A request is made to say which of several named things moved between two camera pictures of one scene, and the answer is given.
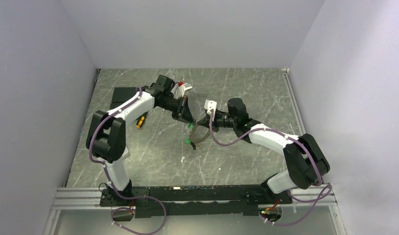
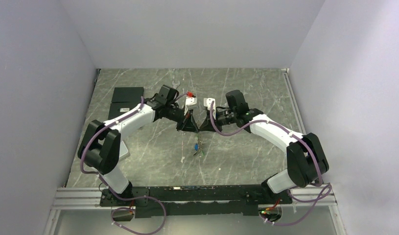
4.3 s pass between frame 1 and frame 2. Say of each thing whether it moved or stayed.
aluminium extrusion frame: stayed
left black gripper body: moved
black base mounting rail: stayed
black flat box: stayed
